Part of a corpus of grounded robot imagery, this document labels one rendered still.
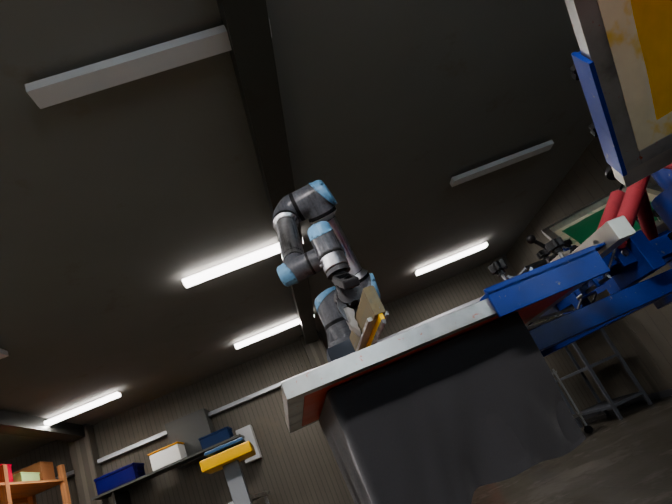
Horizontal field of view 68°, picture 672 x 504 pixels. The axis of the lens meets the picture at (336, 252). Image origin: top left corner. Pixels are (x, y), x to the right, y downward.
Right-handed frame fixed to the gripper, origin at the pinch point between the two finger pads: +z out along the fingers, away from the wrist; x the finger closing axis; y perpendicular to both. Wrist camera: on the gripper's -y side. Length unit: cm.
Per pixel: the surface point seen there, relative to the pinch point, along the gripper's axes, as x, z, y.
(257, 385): 31, -140, 698
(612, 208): -93, -8, 4
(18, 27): 77, -186, 31
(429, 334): -4.6, 12.5, -29.4
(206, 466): 50, 16, 5
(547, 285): -34.3, 12.6, -30.5
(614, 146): -54, -6, -49
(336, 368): 16.4, 11.7, -29.3
